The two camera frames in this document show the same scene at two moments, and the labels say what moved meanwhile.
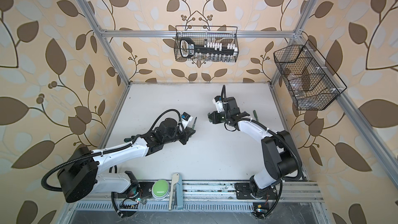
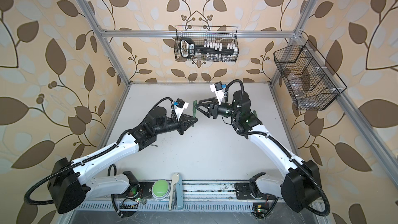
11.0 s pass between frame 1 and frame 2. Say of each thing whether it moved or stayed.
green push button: stayed
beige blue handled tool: stayed
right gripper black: moved
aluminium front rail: stayed
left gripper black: moved
